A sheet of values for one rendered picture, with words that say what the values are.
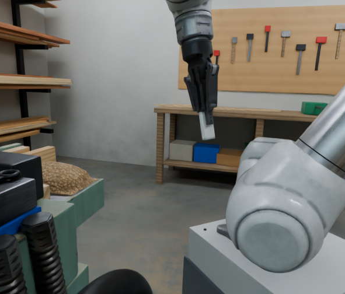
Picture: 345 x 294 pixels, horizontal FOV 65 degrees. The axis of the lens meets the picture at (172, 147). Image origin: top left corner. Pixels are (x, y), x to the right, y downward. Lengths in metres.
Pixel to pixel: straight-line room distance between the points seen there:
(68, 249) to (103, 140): 3.67
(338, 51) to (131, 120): 2.51
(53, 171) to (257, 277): 0.46
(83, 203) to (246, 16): 3.15
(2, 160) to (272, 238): 0.36
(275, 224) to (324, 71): 3.11
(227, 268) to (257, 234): 0.28
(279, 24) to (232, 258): 3.01
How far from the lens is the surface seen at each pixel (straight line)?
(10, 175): 0.28
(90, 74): 3.98
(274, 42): 3.43
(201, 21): 0.69
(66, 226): 0.31
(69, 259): 0.34
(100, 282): 0.22
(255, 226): 0.44
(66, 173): 0.52
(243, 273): 0.67
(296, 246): 0.45
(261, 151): 0.66
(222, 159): 3.04
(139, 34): 3.71
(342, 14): 3.58
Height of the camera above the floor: 1.09
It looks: 13 degrees down
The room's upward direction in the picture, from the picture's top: 2 degrees clockwise
